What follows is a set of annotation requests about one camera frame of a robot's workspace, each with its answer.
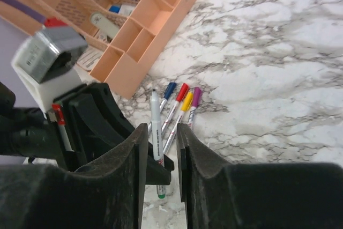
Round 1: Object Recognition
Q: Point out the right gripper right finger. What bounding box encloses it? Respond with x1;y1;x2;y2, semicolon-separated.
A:
177;124;342;228

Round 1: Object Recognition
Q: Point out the white pen yellow end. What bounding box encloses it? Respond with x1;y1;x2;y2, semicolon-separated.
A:
163;110;185;154

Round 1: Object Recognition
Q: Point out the white pen purple end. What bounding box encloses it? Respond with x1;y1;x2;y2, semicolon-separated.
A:
188;106;197;129

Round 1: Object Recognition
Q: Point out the blue pen cap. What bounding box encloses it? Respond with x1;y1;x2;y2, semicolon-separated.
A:
163;82;177;100

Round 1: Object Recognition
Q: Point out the purple pen cap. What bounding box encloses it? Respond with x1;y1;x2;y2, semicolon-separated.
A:
191;87;202;108

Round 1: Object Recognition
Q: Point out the white pen red end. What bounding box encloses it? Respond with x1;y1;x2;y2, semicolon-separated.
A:
161;100;180;136

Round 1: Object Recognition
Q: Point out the white pen green end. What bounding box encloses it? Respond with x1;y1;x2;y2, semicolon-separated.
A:
151;88;167;200

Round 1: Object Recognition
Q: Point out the red pen cap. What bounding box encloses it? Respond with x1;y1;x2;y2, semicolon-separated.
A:
175;83;189;102

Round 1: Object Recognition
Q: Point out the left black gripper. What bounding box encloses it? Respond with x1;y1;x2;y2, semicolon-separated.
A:
48;83;174;186

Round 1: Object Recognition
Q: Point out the yellow pen cap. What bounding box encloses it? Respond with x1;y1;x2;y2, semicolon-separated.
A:
181;91;193;112

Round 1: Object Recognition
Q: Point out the orange mesh file organizer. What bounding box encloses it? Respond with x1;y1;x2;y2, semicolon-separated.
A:
1;0;196;99

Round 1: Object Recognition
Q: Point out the white pen blue end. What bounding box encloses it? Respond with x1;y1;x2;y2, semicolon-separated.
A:
147;99;168;133

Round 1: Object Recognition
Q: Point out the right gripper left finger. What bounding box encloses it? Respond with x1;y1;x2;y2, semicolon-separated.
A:
1;124;148;228

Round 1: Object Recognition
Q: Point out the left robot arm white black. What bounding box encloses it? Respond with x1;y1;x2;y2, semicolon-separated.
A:
1;83;135;172

